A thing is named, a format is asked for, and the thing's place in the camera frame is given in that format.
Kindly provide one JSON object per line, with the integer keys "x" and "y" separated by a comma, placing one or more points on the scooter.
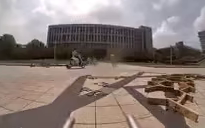
{"x": 76, "y": 63}

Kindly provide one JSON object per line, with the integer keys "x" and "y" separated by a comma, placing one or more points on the person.
{"x": 75, "y": 55}

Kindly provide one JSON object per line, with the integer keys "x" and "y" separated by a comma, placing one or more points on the large dark curved building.
{"x": 96, "y": 36}

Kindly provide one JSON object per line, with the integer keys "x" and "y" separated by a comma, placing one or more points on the dark debris on pavement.
{"x": 90, "y": 91}

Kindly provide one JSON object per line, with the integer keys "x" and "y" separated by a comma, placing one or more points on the robot's own part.
{"x": 69, "y": 122}
{"x": 132, "y": 121}

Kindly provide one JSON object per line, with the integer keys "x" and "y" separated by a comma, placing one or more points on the pole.
{"x": 171, "y": 55}

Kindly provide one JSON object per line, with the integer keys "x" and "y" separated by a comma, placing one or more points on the pile of wooden pallets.
{"x": 171, "y": 88}

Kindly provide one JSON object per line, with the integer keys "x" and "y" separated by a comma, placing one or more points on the pale paved plaza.
{"x": 30, "y": 86}

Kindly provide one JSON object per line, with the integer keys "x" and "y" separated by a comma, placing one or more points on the low dark building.
{"x": 180, "y": 53}

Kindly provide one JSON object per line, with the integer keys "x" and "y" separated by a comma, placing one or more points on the row of trees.
{"x": 10, "y": 43}

